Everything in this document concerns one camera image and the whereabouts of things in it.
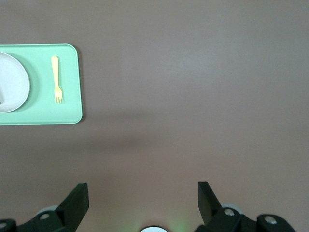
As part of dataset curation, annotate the brown table mat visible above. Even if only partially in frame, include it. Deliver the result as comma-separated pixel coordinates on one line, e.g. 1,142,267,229
0,0,309,232

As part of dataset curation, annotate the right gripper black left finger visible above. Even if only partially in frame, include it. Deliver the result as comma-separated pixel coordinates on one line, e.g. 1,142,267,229
0,183,90,232

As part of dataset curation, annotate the round beige plate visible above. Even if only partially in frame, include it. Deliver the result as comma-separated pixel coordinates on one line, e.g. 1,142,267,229
0,51,31,113

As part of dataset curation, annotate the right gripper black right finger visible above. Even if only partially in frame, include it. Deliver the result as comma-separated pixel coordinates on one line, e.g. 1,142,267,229
194,181,296,232

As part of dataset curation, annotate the light green rectangular tray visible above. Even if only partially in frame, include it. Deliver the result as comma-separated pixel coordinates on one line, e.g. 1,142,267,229
0,43,84,126

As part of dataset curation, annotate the yellow plastic fork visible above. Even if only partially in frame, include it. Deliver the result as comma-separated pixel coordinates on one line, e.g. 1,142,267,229
51,55,64,105

